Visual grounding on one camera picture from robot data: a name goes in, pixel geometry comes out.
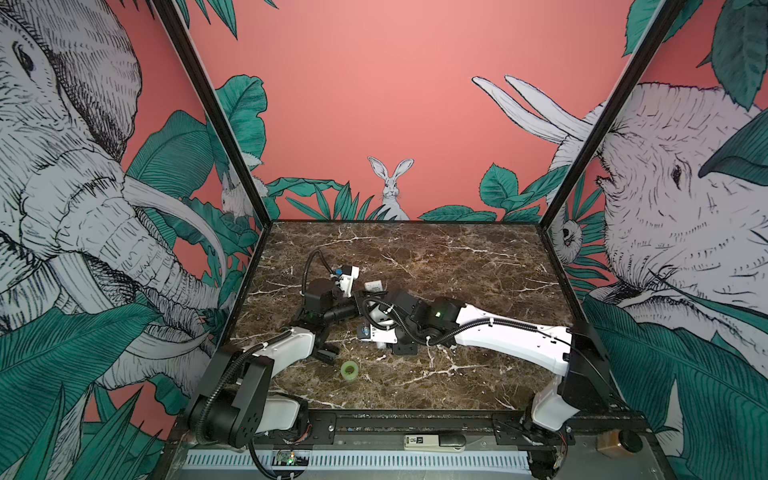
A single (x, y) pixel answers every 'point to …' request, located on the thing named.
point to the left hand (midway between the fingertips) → (385, 296)
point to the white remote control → (369, 333)
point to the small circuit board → (294, 458)
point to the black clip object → (326, 355)
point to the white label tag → (424, 443)
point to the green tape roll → (347, 364)
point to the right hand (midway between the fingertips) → (383, 333)
